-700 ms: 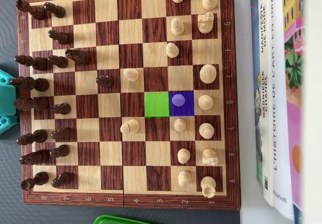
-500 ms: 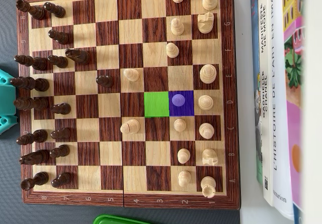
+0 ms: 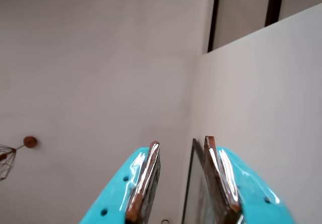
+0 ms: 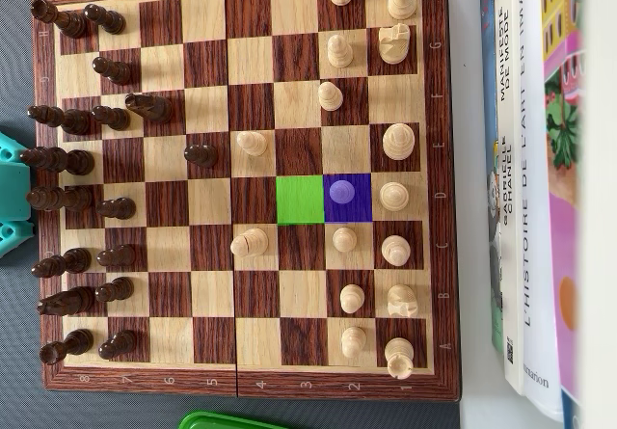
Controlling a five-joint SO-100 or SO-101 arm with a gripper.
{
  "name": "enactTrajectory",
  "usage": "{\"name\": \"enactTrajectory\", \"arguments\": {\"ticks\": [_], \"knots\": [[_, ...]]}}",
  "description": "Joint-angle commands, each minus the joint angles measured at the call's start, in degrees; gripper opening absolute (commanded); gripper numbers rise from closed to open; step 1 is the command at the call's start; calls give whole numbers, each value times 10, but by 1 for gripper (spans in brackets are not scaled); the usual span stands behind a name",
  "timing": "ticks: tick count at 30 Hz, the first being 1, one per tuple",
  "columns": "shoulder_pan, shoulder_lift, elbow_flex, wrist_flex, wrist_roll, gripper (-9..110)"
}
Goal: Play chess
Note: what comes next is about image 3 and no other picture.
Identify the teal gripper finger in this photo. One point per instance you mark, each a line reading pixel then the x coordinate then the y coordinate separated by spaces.
pixel 241 183
pixel 118 191

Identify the dark framed wall picture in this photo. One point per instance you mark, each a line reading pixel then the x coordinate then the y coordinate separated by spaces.
pixel 197 196

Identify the round wooden ceiling rose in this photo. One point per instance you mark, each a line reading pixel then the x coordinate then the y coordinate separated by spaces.
pixel 30 142

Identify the small round white fixture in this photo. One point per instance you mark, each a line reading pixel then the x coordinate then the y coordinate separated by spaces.
pixel 165 221

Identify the black window frame bar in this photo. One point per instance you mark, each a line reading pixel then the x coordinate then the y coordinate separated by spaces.
pixel 214 17
pixel 274 2

